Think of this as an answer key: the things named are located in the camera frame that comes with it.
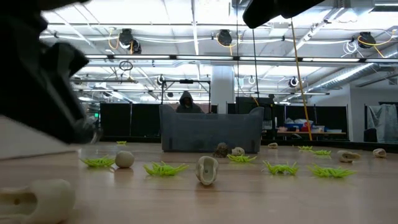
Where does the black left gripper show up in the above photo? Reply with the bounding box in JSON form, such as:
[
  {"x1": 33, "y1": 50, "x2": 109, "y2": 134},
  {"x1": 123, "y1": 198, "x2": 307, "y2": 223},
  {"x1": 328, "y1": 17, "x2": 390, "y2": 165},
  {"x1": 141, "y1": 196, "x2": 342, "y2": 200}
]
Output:
[{"x1": 0, "y1": 14, "x2": 94, "y2": 144}]

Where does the grey fabric cover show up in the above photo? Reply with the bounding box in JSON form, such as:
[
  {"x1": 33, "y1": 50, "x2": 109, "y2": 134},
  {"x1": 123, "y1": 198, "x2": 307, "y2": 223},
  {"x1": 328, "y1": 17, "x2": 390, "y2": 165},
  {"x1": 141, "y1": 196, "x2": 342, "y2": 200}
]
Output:
[{"x1": 366, "y1": 103, "x2": 398, "y2": 143}]

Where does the wooden background table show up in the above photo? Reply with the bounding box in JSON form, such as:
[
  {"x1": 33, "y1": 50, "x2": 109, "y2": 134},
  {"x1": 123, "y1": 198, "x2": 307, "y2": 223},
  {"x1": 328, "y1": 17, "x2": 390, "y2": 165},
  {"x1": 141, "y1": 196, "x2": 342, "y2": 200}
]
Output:
[{"x1": 276, "y1": 130, "x2": 346, "y2": 136}]

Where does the black hanging cable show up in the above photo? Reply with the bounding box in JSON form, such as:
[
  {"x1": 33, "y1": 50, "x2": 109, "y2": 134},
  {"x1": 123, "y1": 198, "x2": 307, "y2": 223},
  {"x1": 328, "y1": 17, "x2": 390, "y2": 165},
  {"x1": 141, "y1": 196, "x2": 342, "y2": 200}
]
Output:
[{"x1": 251, "y1": 27, "x2": 261, "y2": 108}]

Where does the grey translucent plastic bin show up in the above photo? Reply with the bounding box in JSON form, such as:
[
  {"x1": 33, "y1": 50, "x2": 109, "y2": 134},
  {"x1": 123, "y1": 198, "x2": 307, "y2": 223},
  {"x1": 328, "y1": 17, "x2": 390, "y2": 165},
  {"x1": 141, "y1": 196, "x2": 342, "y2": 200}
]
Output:
[{"x1": 159, "y1": 104, "x2": 265, "y2": 154}]

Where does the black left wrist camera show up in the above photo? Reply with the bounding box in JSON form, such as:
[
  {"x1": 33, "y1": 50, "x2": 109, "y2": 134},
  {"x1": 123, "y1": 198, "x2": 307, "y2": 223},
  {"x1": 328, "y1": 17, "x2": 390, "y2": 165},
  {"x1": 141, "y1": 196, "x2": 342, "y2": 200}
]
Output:
[{"x1": 46, "y1": 42, "x2": 90, "y2": 78}]

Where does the person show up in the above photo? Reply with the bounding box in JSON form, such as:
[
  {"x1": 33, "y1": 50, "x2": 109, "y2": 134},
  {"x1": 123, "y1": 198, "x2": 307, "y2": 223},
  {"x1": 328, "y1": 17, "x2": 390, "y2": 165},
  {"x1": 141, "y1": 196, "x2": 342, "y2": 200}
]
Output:
[{"x1": 175, "y1": 90, "x2": 205, "y2": 114}]

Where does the white building column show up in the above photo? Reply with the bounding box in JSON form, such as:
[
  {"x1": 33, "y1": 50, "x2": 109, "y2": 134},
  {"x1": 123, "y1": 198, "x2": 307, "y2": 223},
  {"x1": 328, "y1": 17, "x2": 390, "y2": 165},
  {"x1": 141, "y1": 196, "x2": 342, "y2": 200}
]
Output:
[{"x1": 211, "y1": 65, "x2": 236, "y2": 114}]

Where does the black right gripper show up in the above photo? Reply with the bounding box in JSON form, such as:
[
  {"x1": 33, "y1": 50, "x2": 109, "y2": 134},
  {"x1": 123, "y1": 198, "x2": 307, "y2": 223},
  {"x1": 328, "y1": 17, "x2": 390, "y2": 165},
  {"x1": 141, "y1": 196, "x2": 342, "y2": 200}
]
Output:
[{"x1": 244, "y1": 0, "x2": 326, "y2": 29}]

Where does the black background rig stand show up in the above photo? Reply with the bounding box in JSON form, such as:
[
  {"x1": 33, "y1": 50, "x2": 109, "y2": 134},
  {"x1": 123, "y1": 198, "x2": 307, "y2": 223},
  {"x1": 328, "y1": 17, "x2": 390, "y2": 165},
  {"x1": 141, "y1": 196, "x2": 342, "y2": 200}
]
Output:
[{"x1": 160, "y1": 79, "x2": 211, "y2": 105}]

